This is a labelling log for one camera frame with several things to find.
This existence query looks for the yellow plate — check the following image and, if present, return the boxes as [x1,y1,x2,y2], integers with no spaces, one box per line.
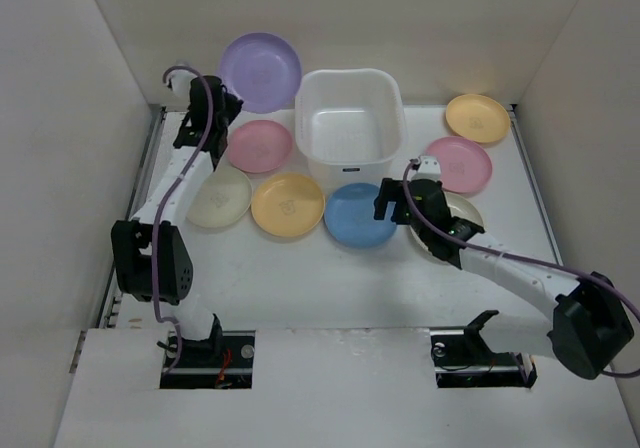
[251,172,325,238]
[445,94,511,144]

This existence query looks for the left yellow plate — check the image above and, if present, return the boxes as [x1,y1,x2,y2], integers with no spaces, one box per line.
[251,172,325,238]

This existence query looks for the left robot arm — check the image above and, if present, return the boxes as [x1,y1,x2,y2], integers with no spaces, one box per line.
[111,65,243,354]

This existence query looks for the blue plate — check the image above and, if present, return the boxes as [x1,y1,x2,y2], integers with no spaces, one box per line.
[324,183,397,249]

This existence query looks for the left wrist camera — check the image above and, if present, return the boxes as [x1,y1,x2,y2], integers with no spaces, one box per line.
[163,63,201,102]

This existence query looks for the pink plate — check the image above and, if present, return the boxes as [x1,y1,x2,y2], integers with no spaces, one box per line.
[424,136,493,194]
[227,120,293,174]

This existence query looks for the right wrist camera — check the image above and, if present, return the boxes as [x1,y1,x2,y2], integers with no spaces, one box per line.
[409,155,441,182]

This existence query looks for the purple plate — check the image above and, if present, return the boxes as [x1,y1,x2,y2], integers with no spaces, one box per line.
[217,32,302,114]

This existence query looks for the right yellow plate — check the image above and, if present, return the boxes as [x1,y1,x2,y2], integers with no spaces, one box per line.
[445,94,511,144]

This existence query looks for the white plastic bin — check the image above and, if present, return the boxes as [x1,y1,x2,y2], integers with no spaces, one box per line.
[295,68,407,192]

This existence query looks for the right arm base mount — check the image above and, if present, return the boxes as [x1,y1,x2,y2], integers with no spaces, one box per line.
[429,310,537,389]

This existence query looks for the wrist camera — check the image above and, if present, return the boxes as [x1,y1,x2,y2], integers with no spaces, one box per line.
[163,63,201,102]
[409,155,441,182]

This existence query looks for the cream plate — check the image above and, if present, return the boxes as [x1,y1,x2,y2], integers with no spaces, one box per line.
[187,166,253,229]
[408,192,485,264]

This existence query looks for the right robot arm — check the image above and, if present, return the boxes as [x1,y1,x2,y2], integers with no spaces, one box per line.
[374,178,639,380]

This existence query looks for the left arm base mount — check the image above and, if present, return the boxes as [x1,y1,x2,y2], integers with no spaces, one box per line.
[159,331,256,390]

